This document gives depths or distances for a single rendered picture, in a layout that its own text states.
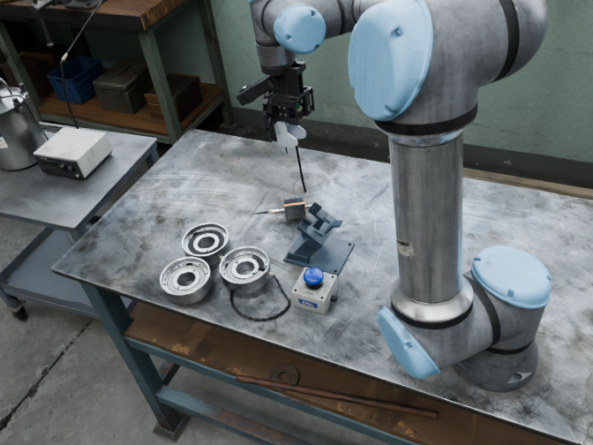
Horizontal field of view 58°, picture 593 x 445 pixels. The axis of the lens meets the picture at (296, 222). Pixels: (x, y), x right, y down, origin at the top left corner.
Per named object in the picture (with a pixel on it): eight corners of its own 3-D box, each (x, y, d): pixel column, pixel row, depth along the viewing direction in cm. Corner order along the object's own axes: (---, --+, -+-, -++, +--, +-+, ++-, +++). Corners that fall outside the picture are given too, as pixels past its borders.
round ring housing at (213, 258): (176, 252, 122) (172, 240, 119) (213, 229, 126) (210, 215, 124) (203, 276, 116) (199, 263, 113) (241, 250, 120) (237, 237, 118)
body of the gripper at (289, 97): (297, 129, 107) (290, 72, 100) (261, 123, 111) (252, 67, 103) (315, 112, 112) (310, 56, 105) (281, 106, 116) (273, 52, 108)
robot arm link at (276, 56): (248, 45, 101) (270, 30, 106) (251, 68, 104) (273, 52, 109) (281, 49, 98) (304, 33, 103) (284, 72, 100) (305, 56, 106)
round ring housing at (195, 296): (210, 305, 109) (206, 293, 107) (160, 309, 110) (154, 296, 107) (216, 267, 117) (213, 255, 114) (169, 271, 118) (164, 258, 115)
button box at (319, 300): (292, 306, 107) (290, 290, 104) (306, 281, 112) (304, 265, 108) (330, 318, 104) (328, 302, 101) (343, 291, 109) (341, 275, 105)
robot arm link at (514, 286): (555, 332, 86) (577, 275, 77) (486, 366, 83) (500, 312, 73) (504, 282, 94) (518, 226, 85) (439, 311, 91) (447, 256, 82)
